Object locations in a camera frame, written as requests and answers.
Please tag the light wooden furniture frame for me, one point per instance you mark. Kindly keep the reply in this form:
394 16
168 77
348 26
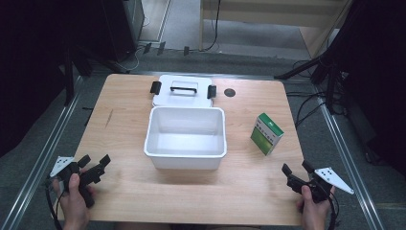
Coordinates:
271 14

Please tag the dark curtain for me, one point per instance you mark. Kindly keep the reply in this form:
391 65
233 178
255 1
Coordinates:
376 80
32 64

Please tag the metal floor rail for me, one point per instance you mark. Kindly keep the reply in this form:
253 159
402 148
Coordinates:
348 163
38 166

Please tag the black round table grommet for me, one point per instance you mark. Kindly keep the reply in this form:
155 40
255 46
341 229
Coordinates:
230 92

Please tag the black tape strip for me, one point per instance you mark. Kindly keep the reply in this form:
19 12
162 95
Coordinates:
147 48
161 48
186 50

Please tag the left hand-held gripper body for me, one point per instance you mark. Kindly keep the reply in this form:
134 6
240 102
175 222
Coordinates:
65 167

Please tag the black cabinet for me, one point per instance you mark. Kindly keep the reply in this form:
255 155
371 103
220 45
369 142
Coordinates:
121 28

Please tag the person's left hand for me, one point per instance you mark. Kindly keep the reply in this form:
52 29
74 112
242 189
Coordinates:
74 204

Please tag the black tripod stand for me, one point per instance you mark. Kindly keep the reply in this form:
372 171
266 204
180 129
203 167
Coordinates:
322 68

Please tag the person's right hand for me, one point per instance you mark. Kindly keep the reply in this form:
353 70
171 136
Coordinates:
314 212

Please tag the black metal stand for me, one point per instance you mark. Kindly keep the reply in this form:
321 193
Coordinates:
68 76

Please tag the white plastic storage box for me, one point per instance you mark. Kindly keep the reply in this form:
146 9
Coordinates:
185 140

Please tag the green and white carton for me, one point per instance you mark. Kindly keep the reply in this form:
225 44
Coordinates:
265 135

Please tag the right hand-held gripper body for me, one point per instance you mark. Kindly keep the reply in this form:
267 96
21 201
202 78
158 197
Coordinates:
332 179

